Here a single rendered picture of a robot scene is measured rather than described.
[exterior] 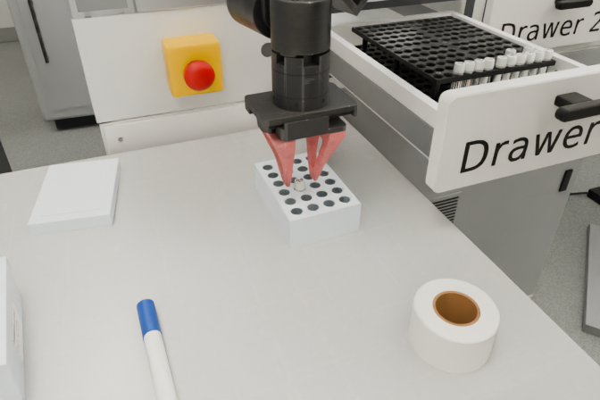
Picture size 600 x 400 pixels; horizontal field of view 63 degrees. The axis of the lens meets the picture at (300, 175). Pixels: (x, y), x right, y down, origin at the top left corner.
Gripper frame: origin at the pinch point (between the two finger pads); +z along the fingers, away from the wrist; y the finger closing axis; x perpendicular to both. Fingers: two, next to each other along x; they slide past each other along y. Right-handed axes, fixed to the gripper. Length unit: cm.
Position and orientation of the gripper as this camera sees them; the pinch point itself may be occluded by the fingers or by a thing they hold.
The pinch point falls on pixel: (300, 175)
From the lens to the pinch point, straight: 55.3
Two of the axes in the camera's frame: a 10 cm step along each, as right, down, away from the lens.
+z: 0.0, 8.4, 5.4
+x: 3.8, 5.0, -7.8
